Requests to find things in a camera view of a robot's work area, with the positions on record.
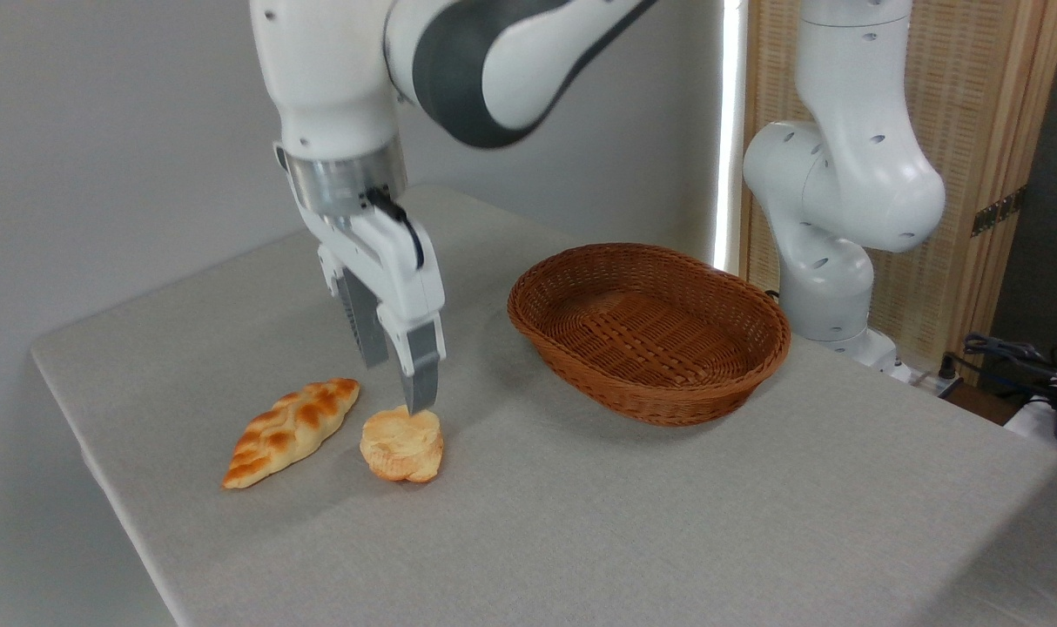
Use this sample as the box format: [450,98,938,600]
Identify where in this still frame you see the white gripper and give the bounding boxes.
[274,144,448,415]

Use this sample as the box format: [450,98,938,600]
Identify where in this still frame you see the braided golden bread loaf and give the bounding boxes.
[222,378,361,490]

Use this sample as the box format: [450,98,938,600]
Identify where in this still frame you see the grey tablecloth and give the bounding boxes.
[30,185,1057,627]

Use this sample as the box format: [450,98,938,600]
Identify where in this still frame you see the dark metal screen hinge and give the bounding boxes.
[971,186,1028,238]

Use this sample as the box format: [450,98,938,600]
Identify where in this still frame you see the brown oval wicker basket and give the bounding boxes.
[507,243,791,427]

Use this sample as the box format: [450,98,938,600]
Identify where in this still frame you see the round pale bread roll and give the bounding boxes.
[360,405,445,484]

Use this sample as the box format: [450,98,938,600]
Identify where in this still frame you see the black power plug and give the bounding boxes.
[936,352,966,400]

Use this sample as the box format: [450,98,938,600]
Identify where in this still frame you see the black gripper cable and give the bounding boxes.
[365,188,427,272]

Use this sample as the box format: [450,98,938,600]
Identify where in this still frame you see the dark blue cable bundle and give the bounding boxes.
[962,334,1057,410]

